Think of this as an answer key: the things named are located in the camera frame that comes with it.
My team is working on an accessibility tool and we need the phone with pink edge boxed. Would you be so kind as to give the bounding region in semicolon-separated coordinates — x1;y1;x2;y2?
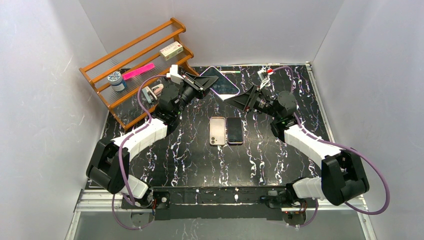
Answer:
226;117;244;145

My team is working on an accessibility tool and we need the clear beige phone case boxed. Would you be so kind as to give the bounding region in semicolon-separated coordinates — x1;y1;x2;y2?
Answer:
209;116;227;146

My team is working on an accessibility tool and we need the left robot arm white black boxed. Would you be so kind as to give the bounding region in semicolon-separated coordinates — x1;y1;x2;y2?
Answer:
86;73;218;205

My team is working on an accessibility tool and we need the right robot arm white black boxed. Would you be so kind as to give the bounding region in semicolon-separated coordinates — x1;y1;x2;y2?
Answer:
224;85;370;206

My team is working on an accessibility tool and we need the white green pen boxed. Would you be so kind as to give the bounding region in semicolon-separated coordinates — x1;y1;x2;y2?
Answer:
220;70;241;74

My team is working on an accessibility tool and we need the pink mini stapler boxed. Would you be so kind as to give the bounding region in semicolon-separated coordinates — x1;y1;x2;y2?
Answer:
151;83;164;96

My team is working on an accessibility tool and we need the white box with red label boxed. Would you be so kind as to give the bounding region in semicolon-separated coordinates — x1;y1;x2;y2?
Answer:
159;41;184;61

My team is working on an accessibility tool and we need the neon pink flat strip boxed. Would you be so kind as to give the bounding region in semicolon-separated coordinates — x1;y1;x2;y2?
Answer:
122;63;155;81

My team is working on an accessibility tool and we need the orange wooden shelf rack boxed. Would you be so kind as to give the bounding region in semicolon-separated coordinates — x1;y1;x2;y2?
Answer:
79;17;196;131

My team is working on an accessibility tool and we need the white jar patterned lid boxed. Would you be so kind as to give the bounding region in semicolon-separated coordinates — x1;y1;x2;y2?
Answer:
107;71;127;92

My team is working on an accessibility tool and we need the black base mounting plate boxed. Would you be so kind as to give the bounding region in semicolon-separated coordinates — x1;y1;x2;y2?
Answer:
121;186;316;222

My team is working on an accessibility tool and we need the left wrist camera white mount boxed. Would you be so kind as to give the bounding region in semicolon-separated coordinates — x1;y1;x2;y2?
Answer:
166;64;183;85

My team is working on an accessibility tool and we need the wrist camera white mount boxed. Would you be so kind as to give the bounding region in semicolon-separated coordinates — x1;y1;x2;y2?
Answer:
257;67;274;89
166;64;183;85

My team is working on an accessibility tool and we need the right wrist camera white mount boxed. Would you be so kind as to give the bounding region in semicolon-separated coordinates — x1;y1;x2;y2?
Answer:
257;67;274;89

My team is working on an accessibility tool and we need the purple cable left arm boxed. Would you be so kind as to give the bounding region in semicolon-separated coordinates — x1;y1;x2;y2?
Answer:
110;74;173;231

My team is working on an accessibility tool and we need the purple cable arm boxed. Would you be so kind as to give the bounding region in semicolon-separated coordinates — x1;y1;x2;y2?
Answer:
269;65;391;228
110;74;173;231

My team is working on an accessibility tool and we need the aluminium rail frame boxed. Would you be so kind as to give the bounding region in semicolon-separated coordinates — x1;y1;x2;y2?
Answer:
64;61;379;240

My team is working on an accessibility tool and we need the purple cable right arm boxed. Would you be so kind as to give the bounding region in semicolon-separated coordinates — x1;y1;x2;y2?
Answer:
269;65;391;228

